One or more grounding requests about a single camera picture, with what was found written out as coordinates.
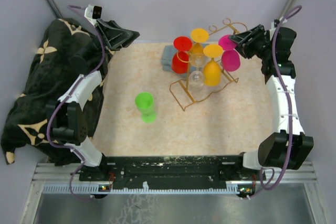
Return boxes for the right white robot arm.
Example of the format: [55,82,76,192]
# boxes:
[229,25,313,180]

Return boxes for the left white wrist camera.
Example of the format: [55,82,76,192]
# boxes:
[84,5,102,26]

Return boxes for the green plastic wine glass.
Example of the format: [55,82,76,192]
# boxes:
[135,92,156,123]

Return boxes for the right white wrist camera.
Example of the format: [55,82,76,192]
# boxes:
[269,17,287,32]

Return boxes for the clear glass wine glass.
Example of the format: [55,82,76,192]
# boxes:
[188,53,206,93]

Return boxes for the gold wire glass rack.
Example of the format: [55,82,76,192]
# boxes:
[169,18,248,111]

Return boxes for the pink plastic wine glass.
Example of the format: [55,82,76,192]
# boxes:
[218,35,240,72]

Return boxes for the folded light blue jeans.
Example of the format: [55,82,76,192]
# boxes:
[161,45,208,73]

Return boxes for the grey cable duct strip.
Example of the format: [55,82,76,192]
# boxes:
[41,180,253,196]

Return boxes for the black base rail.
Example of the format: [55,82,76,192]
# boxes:
[79,155,259,190]

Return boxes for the orange plastic wine glass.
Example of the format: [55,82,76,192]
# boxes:
[190,28,209,54]

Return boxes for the red plastic wine glass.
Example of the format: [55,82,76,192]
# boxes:
[171,36,193,74]

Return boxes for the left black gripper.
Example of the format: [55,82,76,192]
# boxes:
[83,18,140,58]

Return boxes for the black floral blanket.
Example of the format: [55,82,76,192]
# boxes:
[1,18,94,166]

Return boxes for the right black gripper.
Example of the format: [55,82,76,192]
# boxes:
[228,25,273,60]

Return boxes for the yellow plastic wine glass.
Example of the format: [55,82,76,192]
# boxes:
[203,44,223,87]

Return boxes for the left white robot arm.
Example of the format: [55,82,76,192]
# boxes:
[46,19,140,180]

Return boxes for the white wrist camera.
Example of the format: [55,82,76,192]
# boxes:
[269,17,287,32]
[84,5,102,26]

